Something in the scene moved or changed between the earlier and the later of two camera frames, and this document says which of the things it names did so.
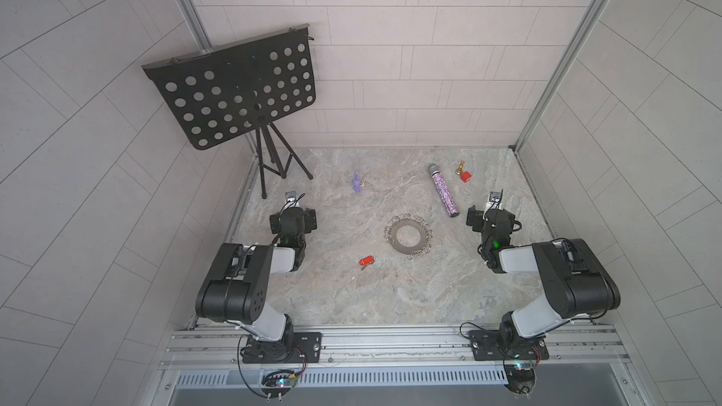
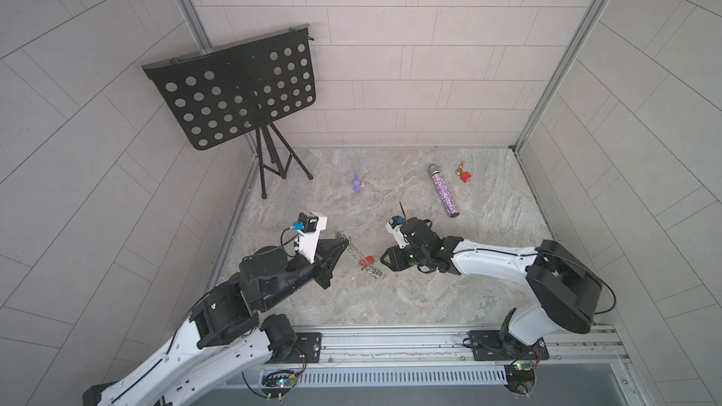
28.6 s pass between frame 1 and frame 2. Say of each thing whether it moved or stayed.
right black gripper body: moved
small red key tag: stayed
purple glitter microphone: stayed
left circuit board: stayed
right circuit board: stayed
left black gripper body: moved
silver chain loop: moved
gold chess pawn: stayed
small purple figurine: stayed
